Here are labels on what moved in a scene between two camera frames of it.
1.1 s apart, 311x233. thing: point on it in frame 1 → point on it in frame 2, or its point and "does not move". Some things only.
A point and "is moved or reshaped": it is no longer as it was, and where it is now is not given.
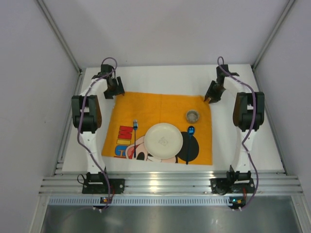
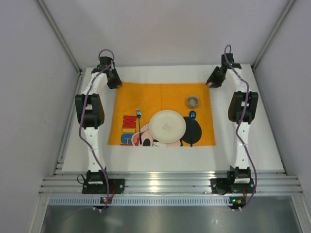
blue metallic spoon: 191,131 → 192,114
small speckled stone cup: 192,116 → 192,102
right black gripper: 214,91 → 215,78
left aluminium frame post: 55,27 does not move
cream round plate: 163,141 → 167,126
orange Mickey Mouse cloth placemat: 129,117 is moved or reshaped
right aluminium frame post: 283,16 does not move
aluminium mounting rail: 266,183 does not move
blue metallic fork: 135,125 → 138,113
